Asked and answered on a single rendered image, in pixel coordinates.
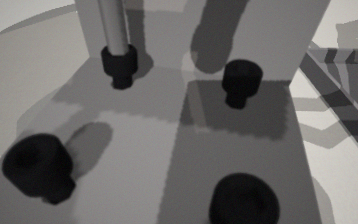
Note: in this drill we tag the dark blue electric screwdriver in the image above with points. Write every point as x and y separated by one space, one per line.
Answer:
112 15

